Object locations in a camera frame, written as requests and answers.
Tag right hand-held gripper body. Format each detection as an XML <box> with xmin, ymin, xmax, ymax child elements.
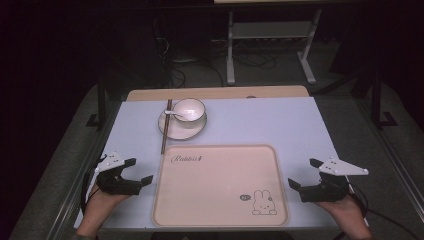
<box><xmin>298</xmin><ymin>156</ymin><xmax>370</xmax><ymax>204</ymax></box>

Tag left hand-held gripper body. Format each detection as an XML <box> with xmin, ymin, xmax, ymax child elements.
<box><xmin>85</xmin><ymin>150</ymin><xmax>143</xmax><ymax>201</ymax></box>

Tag person's left hand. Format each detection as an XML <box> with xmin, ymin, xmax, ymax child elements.
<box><xmin>81</xmin><ymin>183</ymin><xmax>132</xmax><ymax>224</ymax></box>

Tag person's right hand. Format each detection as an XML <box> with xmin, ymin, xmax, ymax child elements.
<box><xmin>314</xmin><ymin>192</ymin><xmax>367</xmax><ymax>231</ymax></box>

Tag brown wooden chopstick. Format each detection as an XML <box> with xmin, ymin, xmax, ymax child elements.
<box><xmin>160</xmin><ymin>98</ymin><xmax>172</xmax><ymax>155</ymax></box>
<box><xmin>162</xmin><ymin>98</ymin><xmax>174</xmax><ymax>155</ymax></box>

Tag white plate with dark rim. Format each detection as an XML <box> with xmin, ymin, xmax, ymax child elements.
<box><xmin>157</xmin><ymin>108</ymin><xmax>208</xmax><ymax>141</ymax></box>

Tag black metal stand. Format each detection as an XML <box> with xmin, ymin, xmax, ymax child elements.
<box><xmin>85</xmin><ymin>78</ymin><xmax>108</xmax><ymax>130</ymax></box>
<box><xmin>369</xmin><ymin>68</ymin><xmax>400</xmax><ymax>130</ymax></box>

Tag white ceramic spoon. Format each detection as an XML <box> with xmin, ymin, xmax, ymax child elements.
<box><xmin>164</xmin><ymin>109</ymin><xmax>198</xmax><ymax>122</ymax></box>

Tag pale blue table mat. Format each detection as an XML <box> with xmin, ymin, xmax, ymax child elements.
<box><xmin>73</xmin><ymin>96</ymin><xmax>372</xmax><ymax>233</ymax></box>

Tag pink tray with rabbit print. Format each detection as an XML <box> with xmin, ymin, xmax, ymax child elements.
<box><xmin>151</xmin><ymin>143</ymin><xmax>290</xmax><ymax>228</ymax></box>

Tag white bowl with dark rim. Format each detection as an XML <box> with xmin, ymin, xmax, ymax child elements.
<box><xmin>172</xmin><ymin>97</ymin><xmax>207</xmax><ymax>130</ymax></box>

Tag wooden table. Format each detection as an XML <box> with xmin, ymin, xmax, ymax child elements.
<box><xmin>126</xmin><ymin>85</ymin><xmax>310</xmax><ymax>102</ymax></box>

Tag white metal stand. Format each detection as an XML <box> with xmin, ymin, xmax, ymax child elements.
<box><xmin>225</xmin><ymin>9</ymin><xmax>323</xmax><ymax>86</ymax></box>

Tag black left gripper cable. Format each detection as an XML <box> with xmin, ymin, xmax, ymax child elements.
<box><xmin>80</xmin><ymin>154</ymin><xmax>108</xmax><ymax>214</ymax></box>

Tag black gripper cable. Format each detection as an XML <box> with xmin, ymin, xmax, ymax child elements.
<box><xmin>348</xmin><ymin>183</ymin><xmax>416</xmax><ymax>240</ymax></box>
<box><xmin>80</xmin><ymin>154</ymin><xmax>108</xmax><ymax>214</ymax></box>

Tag metal floor rail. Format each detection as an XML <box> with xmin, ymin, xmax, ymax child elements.
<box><xmin>353</xmin><ymin>98</ymin><xmax>424</xmax><ymax>214</ymax></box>
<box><xmin>45</xmin><ymin>99</ymin><xmax>125</xmax><ymax>240</ymax></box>

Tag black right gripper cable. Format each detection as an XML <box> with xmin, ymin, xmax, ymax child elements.
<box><xmin>348</xmin><ymin>183</ymin><xmax>416</xmax><ymax>240</ymax></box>

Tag black floor cables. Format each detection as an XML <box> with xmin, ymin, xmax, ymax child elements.
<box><xmin>156</xmin><ymin>19</ymin><xmax>279</xmax><ymax>88</ymax></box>

